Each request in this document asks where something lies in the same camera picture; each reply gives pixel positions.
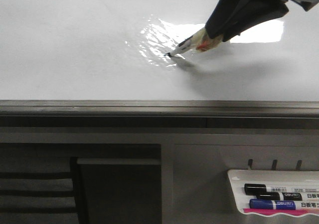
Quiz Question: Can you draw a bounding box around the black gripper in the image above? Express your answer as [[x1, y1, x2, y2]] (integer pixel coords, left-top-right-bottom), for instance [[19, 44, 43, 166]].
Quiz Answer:
[[205, 0, 319, 42]]

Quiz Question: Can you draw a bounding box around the white black whiteboard marker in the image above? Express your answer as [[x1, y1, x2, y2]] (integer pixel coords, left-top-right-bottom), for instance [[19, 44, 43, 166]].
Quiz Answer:
[[165, 27, 224, 57]]

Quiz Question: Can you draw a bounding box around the white whiteboard surface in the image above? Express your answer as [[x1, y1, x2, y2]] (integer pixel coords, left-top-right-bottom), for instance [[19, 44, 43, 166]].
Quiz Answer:
[[0, 0, 319, 101]]

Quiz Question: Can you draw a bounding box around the black hook left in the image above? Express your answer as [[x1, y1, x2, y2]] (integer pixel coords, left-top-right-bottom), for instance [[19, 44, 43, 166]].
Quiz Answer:
[[247, 159, 253, 170]]

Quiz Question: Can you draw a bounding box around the black hook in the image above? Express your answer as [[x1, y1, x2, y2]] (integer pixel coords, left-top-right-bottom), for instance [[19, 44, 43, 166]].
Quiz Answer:
[[296, 160, 303, 171], [271, 159, 278, 171], [247, 159, 253, 170]]

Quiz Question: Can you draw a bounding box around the black hook middle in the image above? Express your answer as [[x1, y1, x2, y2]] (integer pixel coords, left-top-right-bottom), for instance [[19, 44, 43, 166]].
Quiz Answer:
[[271, 159, 278, 171]]

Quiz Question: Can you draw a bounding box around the black hook right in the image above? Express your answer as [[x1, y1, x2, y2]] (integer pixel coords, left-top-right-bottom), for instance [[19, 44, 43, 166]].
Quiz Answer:
[[296, 160, 303, 171]]

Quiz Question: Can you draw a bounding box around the white plastic marker tray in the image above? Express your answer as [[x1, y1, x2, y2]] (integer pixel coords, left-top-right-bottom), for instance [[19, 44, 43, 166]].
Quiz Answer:
[[227, 169, 319, 218]]

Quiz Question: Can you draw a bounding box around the black capped marker rear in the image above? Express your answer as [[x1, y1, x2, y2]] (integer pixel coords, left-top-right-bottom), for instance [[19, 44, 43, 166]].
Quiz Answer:
[[244, 184, 319, 195]]

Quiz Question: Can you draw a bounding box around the black capped marker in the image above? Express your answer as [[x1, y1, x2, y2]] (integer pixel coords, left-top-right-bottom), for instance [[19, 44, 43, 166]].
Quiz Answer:
[[244, 184, 319, 195], [256, 192, 319, 201]]

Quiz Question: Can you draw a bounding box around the black capped marker middle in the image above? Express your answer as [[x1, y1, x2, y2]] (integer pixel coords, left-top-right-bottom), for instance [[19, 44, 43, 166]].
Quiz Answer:
[[256, 192, 319, 201]]

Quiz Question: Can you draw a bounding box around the blue capped marker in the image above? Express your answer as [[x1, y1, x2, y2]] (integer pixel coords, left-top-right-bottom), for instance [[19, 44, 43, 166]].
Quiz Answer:
[[249, 199, 319, 211]]

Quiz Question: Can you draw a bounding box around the dark cabinet panel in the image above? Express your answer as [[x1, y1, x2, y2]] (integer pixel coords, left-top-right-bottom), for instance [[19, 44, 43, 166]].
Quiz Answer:
[[69, 157, 162, 224]]

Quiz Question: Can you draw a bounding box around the dark striped chair back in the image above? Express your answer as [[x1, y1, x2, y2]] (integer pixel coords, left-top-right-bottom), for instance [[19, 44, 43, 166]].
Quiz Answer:
[[0, 172, 79, 224]]

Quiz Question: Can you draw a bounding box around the grey aluminium whiteboard frame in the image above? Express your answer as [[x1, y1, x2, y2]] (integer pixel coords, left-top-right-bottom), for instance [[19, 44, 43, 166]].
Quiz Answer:
[[0, 100, 319, 118]]

